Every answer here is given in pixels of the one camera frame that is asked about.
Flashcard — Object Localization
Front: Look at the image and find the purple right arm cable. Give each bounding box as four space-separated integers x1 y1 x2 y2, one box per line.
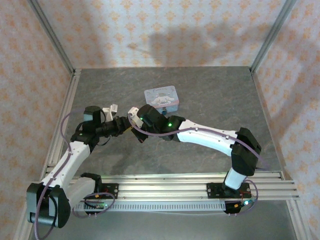
128 117 271 216

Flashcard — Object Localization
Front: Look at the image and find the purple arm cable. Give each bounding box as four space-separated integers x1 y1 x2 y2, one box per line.
34 109 116 240
128 117 271 216

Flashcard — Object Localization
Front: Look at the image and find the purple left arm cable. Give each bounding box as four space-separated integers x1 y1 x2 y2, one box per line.
34 109 116 240

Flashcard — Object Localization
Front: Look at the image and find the aluminium table side rail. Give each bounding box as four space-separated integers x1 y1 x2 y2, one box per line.
250 69 312 240
13 69 82 240

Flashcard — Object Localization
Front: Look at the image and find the aluminium mounting rail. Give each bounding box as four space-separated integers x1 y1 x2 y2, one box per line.
44 171 301 201

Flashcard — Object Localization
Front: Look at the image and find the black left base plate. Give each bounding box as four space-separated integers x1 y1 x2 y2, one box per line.
100 183 120 200

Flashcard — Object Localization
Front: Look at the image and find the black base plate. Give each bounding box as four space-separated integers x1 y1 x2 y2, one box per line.
100 183 120 200
206 182 251 200

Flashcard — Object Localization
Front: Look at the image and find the white slotted cable duct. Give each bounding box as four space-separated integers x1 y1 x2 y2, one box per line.
74 201 227 213

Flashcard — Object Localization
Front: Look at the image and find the black left base electronics bracket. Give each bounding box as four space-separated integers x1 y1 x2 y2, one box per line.
84 199 109 216

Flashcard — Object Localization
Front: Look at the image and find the black base electronics bracket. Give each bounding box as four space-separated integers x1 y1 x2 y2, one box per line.
84 199 109 216
224 198 256 217

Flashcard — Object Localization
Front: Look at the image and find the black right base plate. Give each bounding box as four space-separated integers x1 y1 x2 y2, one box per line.
206 182 251 200

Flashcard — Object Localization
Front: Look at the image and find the aluminium frame post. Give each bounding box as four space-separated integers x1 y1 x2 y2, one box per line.
28 0 77 75
249 0 298 73

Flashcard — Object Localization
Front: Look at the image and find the black right base electronics bracket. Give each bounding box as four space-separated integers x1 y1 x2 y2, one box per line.
224 198 256 217

